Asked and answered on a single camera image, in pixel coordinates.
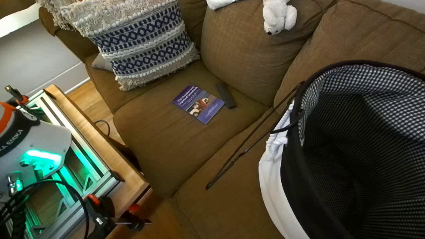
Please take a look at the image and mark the purple booklet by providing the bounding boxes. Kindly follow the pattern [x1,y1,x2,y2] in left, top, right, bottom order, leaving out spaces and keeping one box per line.
[172,85,224,124]

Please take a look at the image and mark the red black clamp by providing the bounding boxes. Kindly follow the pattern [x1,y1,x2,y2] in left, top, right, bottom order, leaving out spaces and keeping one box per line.
[83,194,151,239]

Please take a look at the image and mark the black cable bundle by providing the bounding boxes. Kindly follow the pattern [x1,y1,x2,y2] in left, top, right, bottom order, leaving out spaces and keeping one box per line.
[0,178,90,239]

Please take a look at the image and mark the thin black hamper strap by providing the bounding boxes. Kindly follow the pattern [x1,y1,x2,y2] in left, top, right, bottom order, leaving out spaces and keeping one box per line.
[204,81,306,191]

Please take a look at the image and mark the black mesh laundry hamper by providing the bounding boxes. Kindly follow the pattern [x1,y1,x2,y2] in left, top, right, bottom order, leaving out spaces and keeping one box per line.
[257,61,425,239]

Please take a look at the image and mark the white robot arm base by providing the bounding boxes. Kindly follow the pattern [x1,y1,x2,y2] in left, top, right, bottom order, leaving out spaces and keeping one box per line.
[0,102,71,196]

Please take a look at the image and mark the brown fabric couch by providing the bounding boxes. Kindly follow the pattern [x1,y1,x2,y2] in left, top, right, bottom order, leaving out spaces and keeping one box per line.
[37,0,425,239]

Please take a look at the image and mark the white fluffy toy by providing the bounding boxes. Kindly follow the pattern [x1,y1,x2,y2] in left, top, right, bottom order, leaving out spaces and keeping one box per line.
[263,0,297,34]

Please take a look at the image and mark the wooden table with metal frame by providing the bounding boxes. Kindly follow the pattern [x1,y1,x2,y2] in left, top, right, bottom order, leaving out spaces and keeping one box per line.
[27,85,148,239]

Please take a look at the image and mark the black remote control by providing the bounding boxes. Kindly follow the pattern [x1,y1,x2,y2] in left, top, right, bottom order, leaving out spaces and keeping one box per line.
[216,82,236,109]

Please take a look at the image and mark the white cloth on couch back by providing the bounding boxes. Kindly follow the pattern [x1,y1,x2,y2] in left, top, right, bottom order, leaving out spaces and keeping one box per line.
[205,0,236,10]

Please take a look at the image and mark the blue white patterned pillow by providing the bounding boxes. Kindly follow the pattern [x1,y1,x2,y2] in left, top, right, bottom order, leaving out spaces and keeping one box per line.
[35,0,199,90]

